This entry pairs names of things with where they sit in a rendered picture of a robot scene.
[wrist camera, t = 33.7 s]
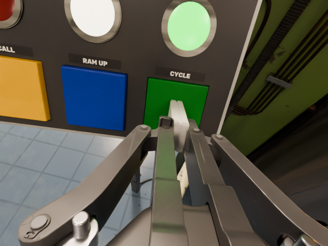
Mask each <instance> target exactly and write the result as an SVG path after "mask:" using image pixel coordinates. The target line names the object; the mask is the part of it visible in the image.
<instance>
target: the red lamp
mask: <svg viewBox="0 0 328 246"><path fill-rule="evenodd" d="M14 8H15V1H14V0H0V21H5V20H7V19H9V18H10V17H11V16H12V15H13V12H14Z"/></svg>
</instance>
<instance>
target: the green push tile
mask: <svg viewBox="0 0 328 246"><path fill-rule="evenodd" d="M208 90H209V88H208V86H207V85H202V84H195V83H188V82H180V81H173V80H166V79H159V78H153V77H149V79H148V82H147V92H146V102H145V112H144V122H143V124H145V125H148V126H150V127H151V129H157V128H158V124H159V117H160V116H161V115H163V116H168V112H169V106H170V101H171V100H176V101H182V102H183V105H184V109H185V113H186V116H187V118H188V119H193V120H194V121H196V124H197V126H198V128H199V125H200V121H201V117H202V113H203V110H204V106H205V101H206V97H207V93H208Z"/></svg>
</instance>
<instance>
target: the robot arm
mask: <svg viewBox="0 0 328 246"><path fill-rule="evenodd" d="M184 148H185V150H184ZM149 151H155V159H154V169H153V179H152V189H151V199H150V207H148V208H146V209H144V210H143V211H141V212H140V213H139V214H138V215H137V216H136V217H135V218H134V219H133V220H132V221H131V222H130V223H128V224H127V225H126V226H125V227H124V228H123V229H122V230H121V231H120V232H119V233H118V234H117V235H116V236H115V237H114V238H113V239H112V240H111V241H110V242H109V243H108V244H107V245H106V246H328V229H327V228H325V227H324V226H322V225H321V224H320V223H318V222H317V221H315V220H314V219H313V218H311V217H310V216H308V215H307V214H305V213H304V212H303V211H302V210H301V209H300V208H299V207H298V206H297V205H296V204H295V203H294V202H293V201H292V200H291V199H290V198H289V197H287V196H286V195H285V194H284V193H283V192H282V191H281V190H280V189H279V188H278V187H277V186H276V185H275V184H274V183H273V182H272V181H271V180H270V179H269V178H267V177H266V176H265V175H264V174H263V173H262V172H261V171H260V170H259V169H258V168H257V167H256V166H255V165H254V164H253V163H252V162H251V161H250V160H249V159H247V158H246V157H245V156H244V155H243V154H242V153H241V152H240V151H239V150H238V149H237V148H236V147H235V146H234V145H233V144H232V143H231V142H230V141H229V140H227V139H226V138H225V137H224V136H222V135H220V134H212V136H211V137H207V136H205V135H204V133H203V131H202V130H200V129H199V128H198V126H197V124H196V121H194V120H193V119H188V118H187V116H186V113H185V108H184V105H183V102H182V101H176V100H171V101H170V106H169V112H168V116H163V115H161V116H160V117H159V124H158V128H157V129H151V127H150V126H148V125H145V124H141V125H138V126H136V127H135V128H134V129H133V130H132V131H131V132H130V134H129V135H128V136H127V137H126V138H125V139H124V140H123V141H122V142H121V143H120V144H119V145H118V146H117V147H116V148H115V149H114V150H113V151H112V152H111V153H110V154H109V155H108V156H107V157H106V158H105V159H104V160H103V161H102V162H101V163H100V164H99V165H98V166H97V167H96V168H95V169H94V170H93V171H92V172H91V173H90V174H89V175H88V176H87V177H86V178H85V179H84V180H83V181H82V182H81V183H80V184H79V185H78V186H77V187H76V188H74V189H72V190H71V191H69V192H67V193H65V194H64V195H62V196H60V197H59V198H57V199H56V200H54V201H52V202H51V203H49V204H47V205H45V206H44V207H42V208H40V209H39V210H37V211H35V212H34V213H32V214H31V215H29V216H28V217H27V218H25V219H24V220H23V222H22V223H21V224H20V225H19V228H18V231H17V236H18V240H19V242H20V246H98V243H99V232H100V231H101V229H102V228H103V227H104V225H105V224H106V222H107V221H108V219H109V217H110V216H111V214H112V212H113V211H114V209H115V207H116V206H117V204H118V202H119V201H120V199H121V198H122V196H123V194H124V193H125V191H126V189H127V188H128V186H129V185H130V183H131V181H132V180H133V178H134V176H135V175H136V173H137V171H138V170H139V168H140V166H141V165H142V163H143V162H144V160H145V158H146V157H147V155H148V152H149ZM175 151H177V152H181V153H182V152H183V151H184V155H183V160H184V159H185V165H186V171H187V177H188V183H189V189H190V196H191V202H192V206H190V205H187V204H184V203H183V202H182V193H181V184H180V180H177V169H176V158H175ZM221 155H222V160H221V159H220V157H221Z"/></svg>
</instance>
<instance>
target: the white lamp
mask: <svg viewBox="0 0 328 246"><path fill-rule="evenodd" d="M71 14H72V17H73V19H74V21H75V23H76V25H77V26H78V27H79V28H80V29H81V30H82V31H83V32H85V33H87V34H89V35H91V36H102V35H104V34H106V33H107V32H108V31H109V30H110V29H111V27H112V25H113V22H114V17H115V13H114V7H113V3H112V1H111V0H71Z"/></svg>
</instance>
